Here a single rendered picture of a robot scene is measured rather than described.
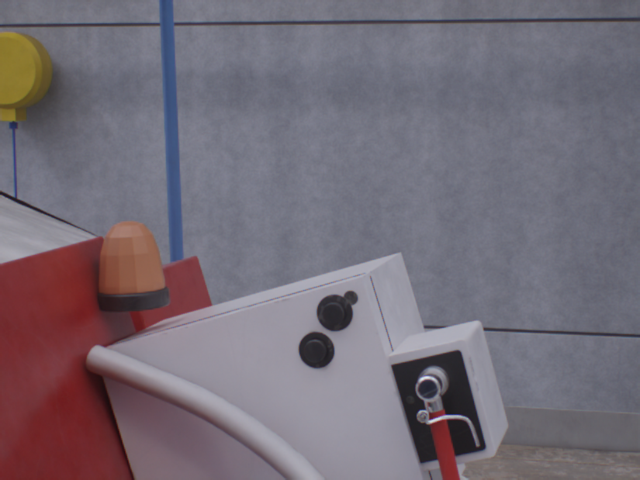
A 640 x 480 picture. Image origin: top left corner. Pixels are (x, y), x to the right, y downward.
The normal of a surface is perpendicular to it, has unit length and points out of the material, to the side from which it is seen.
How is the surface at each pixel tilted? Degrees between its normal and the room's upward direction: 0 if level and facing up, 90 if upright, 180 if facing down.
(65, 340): 70
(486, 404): 75
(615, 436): 90
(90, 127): 90
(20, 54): 90
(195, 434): 90
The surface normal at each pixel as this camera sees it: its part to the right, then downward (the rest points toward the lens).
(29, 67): -0.24, 0.11
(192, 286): 0.93, -0.27
